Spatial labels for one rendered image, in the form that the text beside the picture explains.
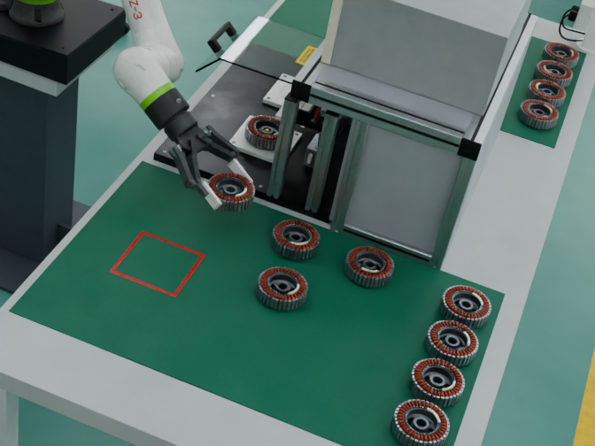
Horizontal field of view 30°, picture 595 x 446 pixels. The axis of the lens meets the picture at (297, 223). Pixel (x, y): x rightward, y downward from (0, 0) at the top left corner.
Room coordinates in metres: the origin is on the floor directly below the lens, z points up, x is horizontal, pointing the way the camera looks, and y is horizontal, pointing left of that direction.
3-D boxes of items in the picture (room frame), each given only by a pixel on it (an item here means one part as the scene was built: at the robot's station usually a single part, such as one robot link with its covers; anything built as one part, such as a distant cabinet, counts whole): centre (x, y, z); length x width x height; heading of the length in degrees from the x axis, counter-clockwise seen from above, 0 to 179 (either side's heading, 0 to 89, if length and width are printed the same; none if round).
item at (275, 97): (2.59, 0.07, 0.78); 0.15 x 0.15 x 0.01; 77
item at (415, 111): (2.40, -0.21, 1.09); 0.68 x 0.44 x 0.05; 167
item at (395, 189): (2.06, -0.22, 0.91); 0.28 x 0.03 x 0.32; 77
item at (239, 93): (2.46, 0.08, 0.76); 0.64 x 0.47 x 0.02; 167
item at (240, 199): (2.03, 0.17, 0.84); 0.11 x 0.11 x 0.04
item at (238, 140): (2.35, 0.13, 0.78); 0.15 x 0.15 x 0.01; 77
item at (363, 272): (1.95, -0.18, 0.77); 0.11 x 0.11 x 0.04
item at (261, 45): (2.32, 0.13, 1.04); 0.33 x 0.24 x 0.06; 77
